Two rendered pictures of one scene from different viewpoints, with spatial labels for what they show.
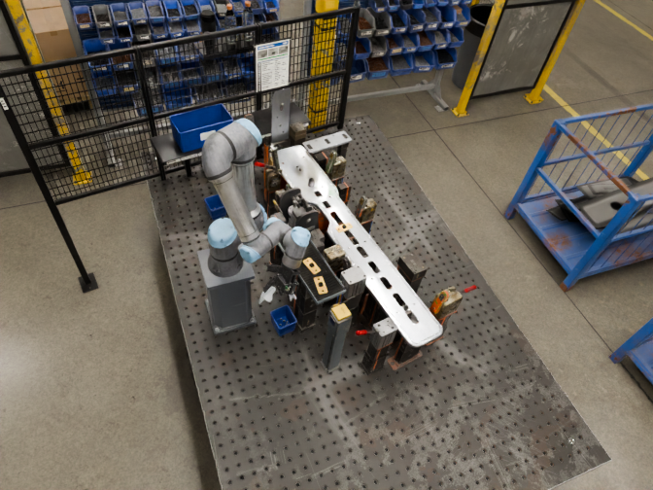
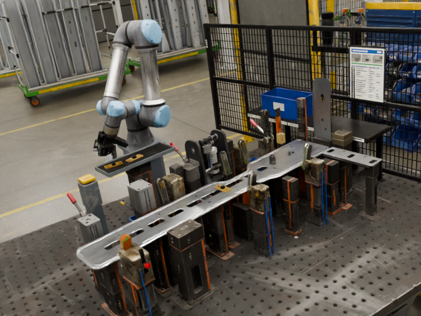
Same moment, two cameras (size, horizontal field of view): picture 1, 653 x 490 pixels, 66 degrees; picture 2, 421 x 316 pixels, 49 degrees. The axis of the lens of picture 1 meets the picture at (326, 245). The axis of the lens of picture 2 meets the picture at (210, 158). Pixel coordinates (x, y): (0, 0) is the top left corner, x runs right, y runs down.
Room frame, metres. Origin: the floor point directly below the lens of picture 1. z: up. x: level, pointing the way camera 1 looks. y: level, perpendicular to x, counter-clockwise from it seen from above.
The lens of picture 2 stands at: (1.62, -1.99, 1.97)
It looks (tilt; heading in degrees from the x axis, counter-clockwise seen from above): 23 degrees down; 89
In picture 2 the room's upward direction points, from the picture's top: 8 degrees counter-clockwise
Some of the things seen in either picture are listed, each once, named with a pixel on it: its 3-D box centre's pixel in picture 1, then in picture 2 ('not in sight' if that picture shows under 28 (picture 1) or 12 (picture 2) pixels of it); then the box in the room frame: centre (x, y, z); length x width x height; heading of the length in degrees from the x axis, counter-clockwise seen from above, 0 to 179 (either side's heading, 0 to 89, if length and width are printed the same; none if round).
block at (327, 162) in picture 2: (320, 174); (328, 186); (2.23, 0.10, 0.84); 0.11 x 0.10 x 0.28; 127
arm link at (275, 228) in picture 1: (276, 232); (125, 109); (1.28, 0.20, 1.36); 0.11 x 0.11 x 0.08; 55
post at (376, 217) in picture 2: (341, 157); (371, 190); (2.41, -0.01, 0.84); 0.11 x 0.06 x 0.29; 127
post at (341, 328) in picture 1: (334, 340); (98, 224); (1.09, -0.10, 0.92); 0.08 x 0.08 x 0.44; 37
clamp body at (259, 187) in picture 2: (362, 225); (261, 219); (1.84, -0.18, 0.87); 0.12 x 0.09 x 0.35; 127
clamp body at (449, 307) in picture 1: (438, 316); (143, 291); (1.33, -0.57, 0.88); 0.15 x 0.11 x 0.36; 127
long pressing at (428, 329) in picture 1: (347, 230); (220, 191); (1.67, -0.09, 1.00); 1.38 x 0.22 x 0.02; 37
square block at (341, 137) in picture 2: (296, 151); (342, 163); (2.36, 0.26, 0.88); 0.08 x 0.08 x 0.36; 37
